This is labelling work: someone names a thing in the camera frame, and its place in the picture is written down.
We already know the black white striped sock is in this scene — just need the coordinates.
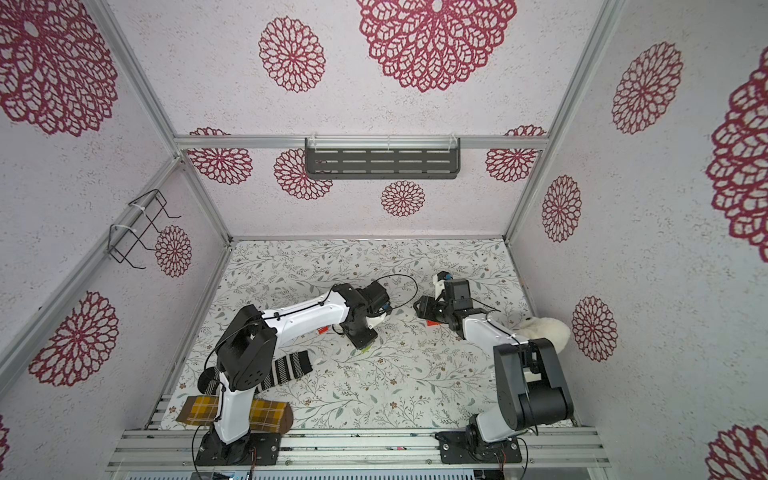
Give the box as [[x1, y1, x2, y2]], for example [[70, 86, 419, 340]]
[[197, 350, 313, 395]]

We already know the yellow plaid sock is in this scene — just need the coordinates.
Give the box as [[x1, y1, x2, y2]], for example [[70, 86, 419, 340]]
[[175, 395, 294, 434]]

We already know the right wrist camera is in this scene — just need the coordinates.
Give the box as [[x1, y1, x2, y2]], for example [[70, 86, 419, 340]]
[[432, 271, 453, 292]]

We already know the grey wall shelf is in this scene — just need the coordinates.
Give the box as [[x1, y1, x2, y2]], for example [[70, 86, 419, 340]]
[[304, 137, 461, 180]]

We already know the white plush toy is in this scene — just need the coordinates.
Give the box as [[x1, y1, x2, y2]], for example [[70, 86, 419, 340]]
[[512, 317, 572, 353]]

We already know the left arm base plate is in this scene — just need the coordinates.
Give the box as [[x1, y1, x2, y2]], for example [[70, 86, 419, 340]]
[[194, 429, 282, 466]]

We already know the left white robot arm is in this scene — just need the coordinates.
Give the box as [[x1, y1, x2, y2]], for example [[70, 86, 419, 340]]
[[212, 281, 391, 445]]

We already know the aluminium front rail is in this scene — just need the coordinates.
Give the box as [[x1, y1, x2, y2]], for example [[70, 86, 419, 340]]
[[105, 427, 611, 474]]

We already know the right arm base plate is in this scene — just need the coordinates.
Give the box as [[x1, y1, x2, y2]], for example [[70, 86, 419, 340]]
[[434, 430, 523, 464]]

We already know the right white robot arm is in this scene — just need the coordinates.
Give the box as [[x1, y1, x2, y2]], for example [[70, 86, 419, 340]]
[[413, 272, 574, 446]]

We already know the black wire wall rack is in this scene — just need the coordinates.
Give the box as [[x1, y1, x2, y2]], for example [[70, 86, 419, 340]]
[[105, 188, 180, 270]]

